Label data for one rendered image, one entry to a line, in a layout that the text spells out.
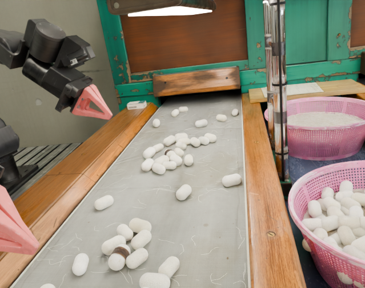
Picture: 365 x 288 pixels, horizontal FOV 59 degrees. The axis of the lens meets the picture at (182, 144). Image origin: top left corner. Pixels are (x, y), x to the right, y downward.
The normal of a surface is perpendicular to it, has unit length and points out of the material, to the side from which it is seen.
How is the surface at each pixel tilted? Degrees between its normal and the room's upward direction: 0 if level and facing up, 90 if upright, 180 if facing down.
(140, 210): 0
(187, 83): 67
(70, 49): 90
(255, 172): 0
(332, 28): 90
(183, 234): 0
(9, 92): 90
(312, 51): 90
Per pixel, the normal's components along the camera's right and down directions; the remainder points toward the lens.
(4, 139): 0.80, -0.28
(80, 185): 0.60, -0.70
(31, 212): -0.14, -0.93
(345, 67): -0.15, 0.37
